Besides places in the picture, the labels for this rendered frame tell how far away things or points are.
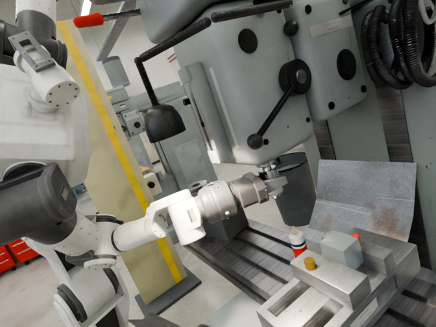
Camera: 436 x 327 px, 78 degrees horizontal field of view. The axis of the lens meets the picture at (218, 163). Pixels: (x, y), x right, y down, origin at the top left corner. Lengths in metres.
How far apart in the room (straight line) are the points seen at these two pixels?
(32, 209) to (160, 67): 10.05
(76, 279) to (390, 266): 0.85
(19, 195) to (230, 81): 0.41
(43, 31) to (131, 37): 9.64
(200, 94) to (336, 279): 0.45
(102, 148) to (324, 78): 1.86
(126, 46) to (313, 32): 9.82
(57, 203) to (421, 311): 0.70
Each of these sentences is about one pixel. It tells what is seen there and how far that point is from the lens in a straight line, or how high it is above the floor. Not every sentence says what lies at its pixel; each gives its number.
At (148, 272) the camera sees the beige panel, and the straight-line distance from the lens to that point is 2.55.
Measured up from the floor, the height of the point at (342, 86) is 1.40.
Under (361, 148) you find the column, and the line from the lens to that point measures 0.97.
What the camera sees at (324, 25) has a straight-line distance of 0.69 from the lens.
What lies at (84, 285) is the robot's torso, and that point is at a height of 1.07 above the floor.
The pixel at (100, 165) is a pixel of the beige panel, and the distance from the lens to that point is 2.26.
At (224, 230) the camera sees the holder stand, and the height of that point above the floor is 1.02.
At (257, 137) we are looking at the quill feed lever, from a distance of 0.49.
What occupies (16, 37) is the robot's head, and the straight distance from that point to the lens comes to 0.65.
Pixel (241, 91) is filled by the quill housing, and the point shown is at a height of 1.47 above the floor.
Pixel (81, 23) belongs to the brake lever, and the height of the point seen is 1.69.
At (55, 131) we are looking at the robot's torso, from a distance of 0.65.
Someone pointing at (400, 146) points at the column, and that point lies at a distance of 0.91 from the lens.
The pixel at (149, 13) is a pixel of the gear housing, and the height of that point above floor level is 1.68.
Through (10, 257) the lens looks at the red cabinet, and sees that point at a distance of 5.40.
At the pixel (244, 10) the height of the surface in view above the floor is 1.58.
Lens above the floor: 1.48
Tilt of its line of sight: 14 degrees down
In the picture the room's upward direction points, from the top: 20 degrees counter-clockwise
